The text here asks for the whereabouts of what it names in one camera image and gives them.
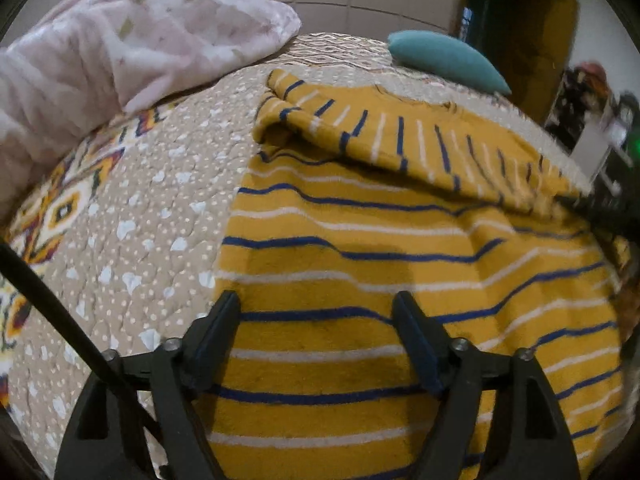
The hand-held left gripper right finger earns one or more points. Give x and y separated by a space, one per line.
419 342

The yellow striped shirt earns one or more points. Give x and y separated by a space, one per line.
350 280

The beige patterned bed quilt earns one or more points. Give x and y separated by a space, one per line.
150 210

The brown wooden door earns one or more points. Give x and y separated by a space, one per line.
530 35

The white shelf unit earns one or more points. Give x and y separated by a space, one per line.
592 145

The red and dark clutter pile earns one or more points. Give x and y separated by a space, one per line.
585 82

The pink floral comforter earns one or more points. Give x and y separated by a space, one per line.
125 45

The teal pillow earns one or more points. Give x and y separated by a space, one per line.
445 57

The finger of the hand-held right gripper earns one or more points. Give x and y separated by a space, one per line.
607 212

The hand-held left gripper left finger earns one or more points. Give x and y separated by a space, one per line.
216 340

